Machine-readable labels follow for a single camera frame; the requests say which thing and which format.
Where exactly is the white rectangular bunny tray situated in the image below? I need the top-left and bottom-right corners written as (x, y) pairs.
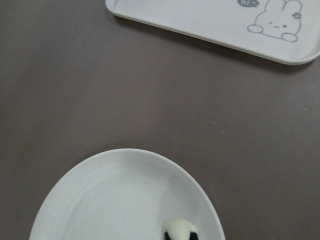
top-left (105, 0), bottom-right (320, 65)

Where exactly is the small white round plate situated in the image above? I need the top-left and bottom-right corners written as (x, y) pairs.
top-left (29, 148), bottom-right (225, 240)

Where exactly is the panda bun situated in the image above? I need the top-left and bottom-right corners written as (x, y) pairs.
top-left (161, 218), bottom-right (200, 240)

